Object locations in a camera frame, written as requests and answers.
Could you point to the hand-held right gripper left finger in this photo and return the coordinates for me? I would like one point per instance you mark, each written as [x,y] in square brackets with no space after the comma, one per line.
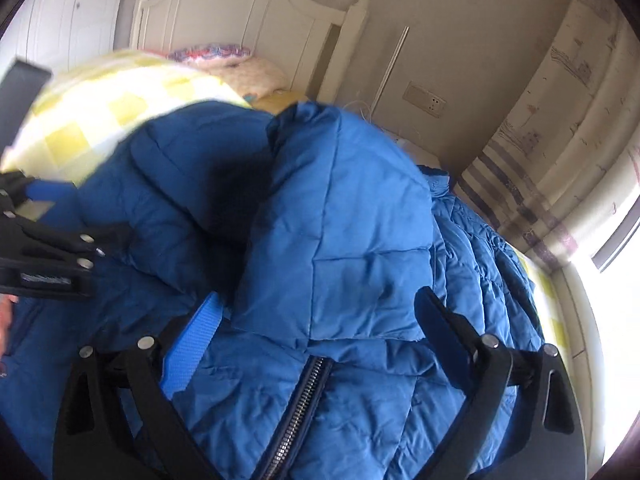
[192,345]

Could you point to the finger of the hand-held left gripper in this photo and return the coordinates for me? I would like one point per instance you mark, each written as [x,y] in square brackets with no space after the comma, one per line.
[50,191]
[55,250]

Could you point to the white nightstand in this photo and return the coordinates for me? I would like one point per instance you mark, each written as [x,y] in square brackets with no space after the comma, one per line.
[417,152]

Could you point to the white wardrobe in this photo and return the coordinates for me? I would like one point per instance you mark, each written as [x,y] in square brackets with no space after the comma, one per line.
[65,15]

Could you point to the blue puffer jacket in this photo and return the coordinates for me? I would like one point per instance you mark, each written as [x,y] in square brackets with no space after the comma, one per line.
[350,220]

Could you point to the orange floral pillow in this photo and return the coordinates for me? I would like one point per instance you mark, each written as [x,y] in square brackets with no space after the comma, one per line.
[255,77]

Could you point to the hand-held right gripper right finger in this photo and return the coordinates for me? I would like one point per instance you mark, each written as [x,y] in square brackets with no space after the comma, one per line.
[436,330]

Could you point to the white bed headboard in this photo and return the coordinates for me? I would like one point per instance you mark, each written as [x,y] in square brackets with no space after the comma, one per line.
[260,15]

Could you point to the wall socket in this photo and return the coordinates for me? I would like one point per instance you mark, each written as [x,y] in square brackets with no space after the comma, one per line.
[425,100]

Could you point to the person's left hand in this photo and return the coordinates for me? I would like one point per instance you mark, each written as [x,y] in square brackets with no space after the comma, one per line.
[6,325]

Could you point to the striped printed curtain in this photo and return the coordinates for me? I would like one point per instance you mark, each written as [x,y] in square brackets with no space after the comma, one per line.
[550,135]

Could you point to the yellow checked blanket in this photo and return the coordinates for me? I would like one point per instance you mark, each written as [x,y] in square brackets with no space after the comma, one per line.
[100,105]

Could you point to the round patterned cushion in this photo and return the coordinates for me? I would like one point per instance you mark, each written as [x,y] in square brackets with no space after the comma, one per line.
[210,53]

